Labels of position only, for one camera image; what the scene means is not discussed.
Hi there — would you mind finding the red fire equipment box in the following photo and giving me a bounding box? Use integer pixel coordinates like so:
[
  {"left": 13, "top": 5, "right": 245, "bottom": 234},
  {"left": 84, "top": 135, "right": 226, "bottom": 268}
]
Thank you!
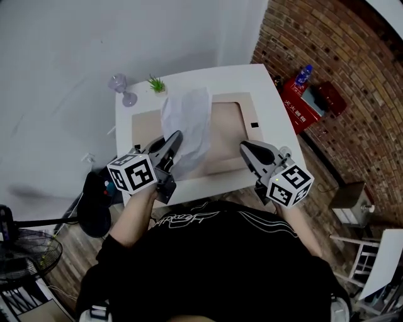
[{"left": 280, "top": 77, "right": 322, "bottom": 136}]

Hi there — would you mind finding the white board panel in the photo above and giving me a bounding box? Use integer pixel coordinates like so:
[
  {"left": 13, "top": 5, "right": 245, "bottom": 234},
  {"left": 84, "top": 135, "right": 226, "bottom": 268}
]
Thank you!
[{"left": 358, "top": 228, "right": 403, "bottom": 301}]

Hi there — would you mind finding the person's right forearm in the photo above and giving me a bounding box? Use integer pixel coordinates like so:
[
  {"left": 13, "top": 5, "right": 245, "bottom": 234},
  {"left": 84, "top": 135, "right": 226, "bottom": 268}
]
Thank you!
[{"left": 276, "top": 201, "right": 324, "bottom": 258}]

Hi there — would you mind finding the black standing fan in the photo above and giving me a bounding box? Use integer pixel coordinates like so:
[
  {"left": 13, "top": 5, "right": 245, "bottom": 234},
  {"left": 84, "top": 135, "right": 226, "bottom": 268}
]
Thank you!
[{"left": 0, "top": 204, "right": 80, "bottom": 286}]

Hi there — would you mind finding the white metal frame stool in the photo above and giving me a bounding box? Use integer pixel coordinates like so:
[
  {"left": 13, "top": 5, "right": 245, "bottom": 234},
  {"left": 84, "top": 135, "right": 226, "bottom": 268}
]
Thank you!
[{"left": 329, "top": 233, "right": 382, "bottom": 287}]

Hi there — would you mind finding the black bag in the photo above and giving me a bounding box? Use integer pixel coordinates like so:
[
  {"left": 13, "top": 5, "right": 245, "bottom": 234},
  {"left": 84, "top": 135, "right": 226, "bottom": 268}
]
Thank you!
[{"left": 76, "top": 171, "right": 124, "bottom": 239}]

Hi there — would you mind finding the grey metal box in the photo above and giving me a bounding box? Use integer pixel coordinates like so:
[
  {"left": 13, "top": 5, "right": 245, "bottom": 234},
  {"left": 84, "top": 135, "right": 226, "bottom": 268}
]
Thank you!
[{"left": 328, "top": 181, "right": 376, "bottom": 228}]

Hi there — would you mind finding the white sheet of paper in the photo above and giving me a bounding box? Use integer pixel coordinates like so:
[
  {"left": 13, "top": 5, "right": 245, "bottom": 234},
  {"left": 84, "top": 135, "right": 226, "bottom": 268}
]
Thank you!
[{"left": 160, "top": 86, "right": 213, "bottom": 182}]

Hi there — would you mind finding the beige desk mat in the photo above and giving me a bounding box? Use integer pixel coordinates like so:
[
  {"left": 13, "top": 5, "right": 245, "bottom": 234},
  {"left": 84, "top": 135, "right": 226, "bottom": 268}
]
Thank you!
[{"left": 130, "top": 91, "right": 265, "bottom": 177}]

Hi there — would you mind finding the person's left forearm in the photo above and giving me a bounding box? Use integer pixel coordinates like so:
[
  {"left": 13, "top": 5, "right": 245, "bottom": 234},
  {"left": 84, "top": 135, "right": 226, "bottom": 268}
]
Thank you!
[{"left": 108, "top": 184, "right": 159, "bottom": 250}]

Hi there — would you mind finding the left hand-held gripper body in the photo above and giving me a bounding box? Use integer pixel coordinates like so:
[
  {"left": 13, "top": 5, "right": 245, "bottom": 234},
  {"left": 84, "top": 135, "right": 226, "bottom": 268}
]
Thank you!
[{"left": 106, "top": 149, "right": 177, "bottom": 205}]

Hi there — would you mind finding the blue plastic bottle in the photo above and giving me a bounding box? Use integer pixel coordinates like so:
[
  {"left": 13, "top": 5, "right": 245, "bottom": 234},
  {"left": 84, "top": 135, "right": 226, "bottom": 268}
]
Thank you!
[{"left": 294, "top": 64, "right": 314, "bottom": 87}]

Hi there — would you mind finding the small green potted plant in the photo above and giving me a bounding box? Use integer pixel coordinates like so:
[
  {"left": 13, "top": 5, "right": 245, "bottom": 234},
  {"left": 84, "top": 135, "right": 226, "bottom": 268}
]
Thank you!
[{"left": 147, "top": 74, "right": 168, "bottom": 96}]

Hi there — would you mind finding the person's black printed shirt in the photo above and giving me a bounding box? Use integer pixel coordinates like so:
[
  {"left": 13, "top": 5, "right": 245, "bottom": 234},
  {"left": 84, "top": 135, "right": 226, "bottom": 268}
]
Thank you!
[{"left": 74, "top": 200, "right": 353, "bottom": 322}]

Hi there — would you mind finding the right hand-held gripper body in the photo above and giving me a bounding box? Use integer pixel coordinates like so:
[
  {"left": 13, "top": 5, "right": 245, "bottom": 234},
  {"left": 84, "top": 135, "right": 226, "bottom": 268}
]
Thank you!
[{"left": 255, "top": 146, "right": 315, "bottom": 209}]

